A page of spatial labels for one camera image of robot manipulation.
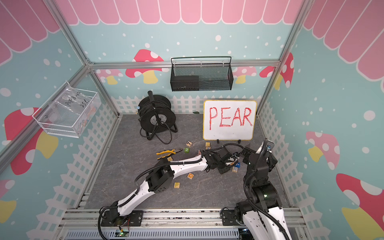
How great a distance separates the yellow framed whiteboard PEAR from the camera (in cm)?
97

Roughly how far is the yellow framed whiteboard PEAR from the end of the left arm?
239mm

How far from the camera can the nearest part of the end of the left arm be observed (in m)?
0.71
